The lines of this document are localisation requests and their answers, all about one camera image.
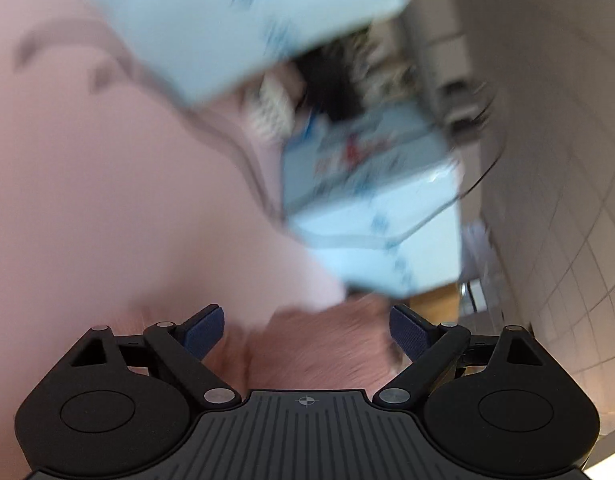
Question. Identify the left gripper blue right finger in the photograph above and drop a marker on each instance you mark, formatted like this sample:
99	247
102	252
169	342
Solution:
414	335

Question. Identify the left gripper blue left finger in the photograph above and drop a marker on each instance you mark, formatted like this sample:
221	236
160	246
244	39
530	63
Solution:
197	336

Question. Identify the pink knitted sweater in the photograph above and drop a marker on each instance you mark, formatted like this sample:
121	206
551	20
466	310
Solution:
347	346

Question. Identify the right light blue cardboard box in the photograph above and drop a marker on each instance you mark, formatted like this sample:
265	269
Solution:
375	199

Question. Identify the light blue cardboard box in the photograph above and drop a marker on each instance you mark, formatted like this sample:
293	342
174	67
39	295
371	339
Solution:
202	48
375	199

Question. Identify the white striped ceramic bowl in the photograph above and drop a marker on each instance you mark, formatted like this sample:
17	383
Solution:
271	106

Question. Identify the left light blue cardboard box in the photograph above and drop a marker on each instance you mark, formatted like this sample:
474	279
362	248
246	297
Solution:
202	48

